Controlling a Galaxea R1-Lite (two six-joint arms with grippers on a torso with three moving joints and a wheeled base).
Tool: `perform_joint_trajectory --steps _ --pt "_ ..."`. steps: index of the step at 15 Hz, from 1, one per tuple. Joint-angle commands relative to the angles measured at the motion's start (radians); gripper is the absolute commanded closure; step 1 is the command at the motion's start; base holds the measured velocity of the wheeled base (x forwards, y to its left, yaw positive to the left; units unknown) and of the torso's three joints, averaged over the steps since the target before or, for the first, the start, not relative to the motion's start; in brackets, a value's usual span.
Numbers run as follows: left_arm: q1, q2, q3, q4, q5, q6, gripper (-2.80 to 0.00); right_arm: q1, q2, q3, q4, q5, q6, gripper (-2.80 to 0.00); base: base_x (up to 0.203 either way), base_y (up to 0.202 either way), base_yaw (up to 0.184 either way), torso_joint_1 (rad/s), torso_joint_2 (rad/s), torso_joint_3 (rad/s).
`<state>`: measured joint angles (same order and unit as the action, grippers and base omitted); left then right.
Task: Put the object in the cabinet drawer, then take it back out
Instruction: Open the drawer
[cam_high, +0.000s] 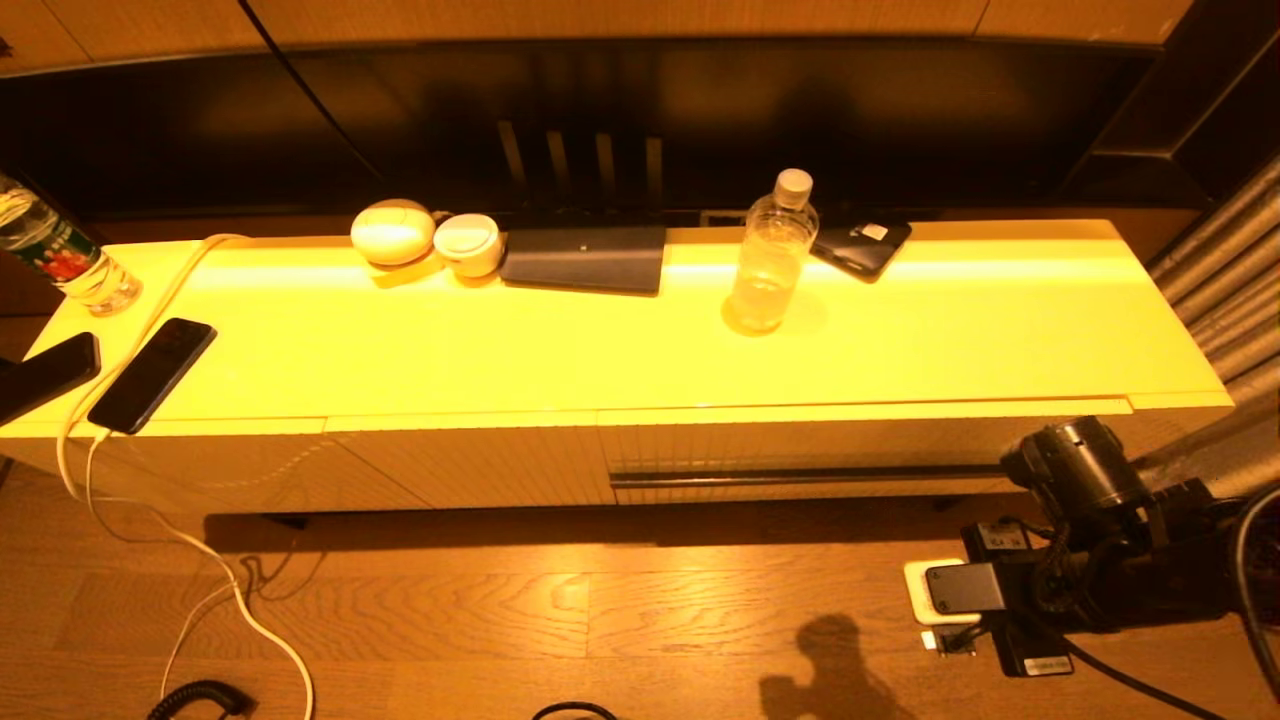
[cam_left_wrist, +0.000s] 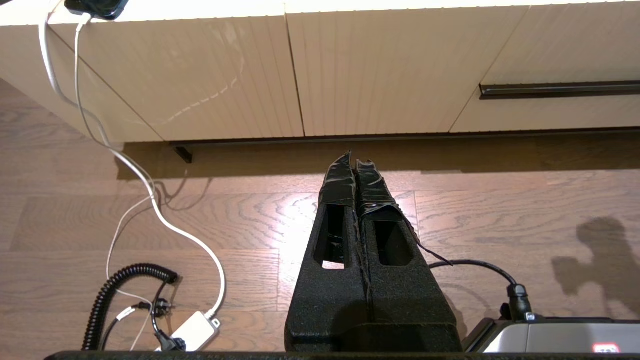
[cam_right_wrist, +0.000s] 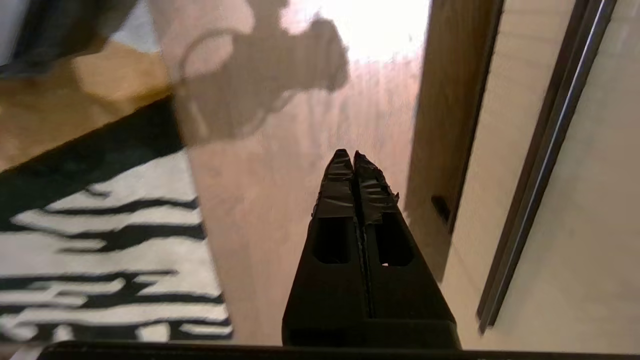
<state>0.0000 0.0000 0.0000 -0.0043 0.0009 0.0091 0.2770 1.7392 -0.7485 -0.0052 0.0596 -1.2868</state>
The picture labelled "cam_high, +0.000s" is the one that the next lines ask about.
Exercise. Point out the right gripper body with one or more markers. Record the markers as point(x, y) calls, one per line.
point(965, 590)

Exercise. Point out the cream white ribbed drawer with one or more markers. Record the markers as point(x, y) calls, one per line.
point(800, 440)

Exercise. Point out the clear bottle with white cap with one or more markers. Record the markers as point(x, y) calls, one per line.
point(770, 268)

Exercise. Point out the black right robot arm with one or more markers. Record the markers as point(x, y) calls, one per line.
point(1085, 465)

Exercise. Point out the white low tv cabinet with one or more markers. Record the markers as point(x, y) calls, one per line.
point(500, 340)

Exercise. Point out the black box with white label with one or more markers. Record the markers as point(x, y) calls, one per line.
point(1035, 650)

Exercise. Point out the black device with white sticker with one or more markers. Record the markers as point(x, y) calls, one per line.
point(857, 253)

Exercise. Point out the grey pleated curtain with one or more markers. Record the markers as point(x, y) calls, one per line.
point(1230, 270)

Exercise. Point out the dark grey router with antennas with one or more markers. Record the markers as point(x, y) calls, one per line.
point(585, 260)

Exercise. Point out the white round jar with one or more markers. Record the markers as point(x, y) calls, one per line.
point(467, 244)

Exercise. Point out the white oval device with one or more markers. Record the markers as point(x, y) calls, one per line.
point(392, 233)

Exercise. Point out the black television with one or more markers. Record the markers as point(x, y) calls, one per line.
point(400, 120)

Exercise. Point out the black smartphone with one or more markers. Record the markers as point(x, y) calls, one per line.
point(148, 377)
point(43, 377)

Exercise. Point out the water bottle with colourful label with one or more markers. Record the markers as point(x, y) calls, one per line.
point(68, 263)

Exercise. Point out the wall socket plate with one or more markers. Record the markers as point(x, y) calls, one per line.
point(722, 218)

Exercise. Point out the dark wooden wall cabinet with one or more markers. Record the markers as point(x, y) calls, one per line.
point(1200, 100)

